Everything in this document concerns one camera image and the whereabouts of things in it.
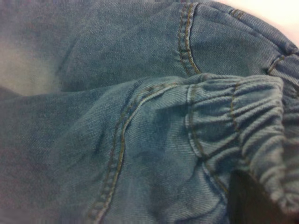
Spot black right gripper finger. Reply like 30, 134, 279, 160
227, 170, 285, 224

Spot blue denim pants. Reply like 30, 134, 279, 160
0, 0, 299, 224

